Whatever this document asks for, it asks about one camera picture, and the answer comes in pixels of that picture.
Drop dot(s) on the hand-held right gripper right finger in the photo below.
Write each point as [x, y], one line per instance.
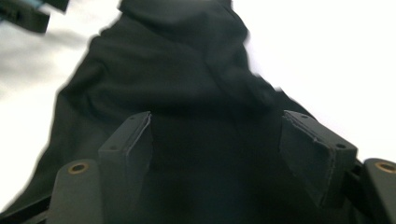
[317, 155]

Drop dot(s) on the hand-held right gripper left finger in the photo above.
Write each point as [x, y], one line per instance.
[124, 161]

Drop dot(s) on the black pants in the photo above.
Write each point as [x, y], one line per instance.
[174, 68]

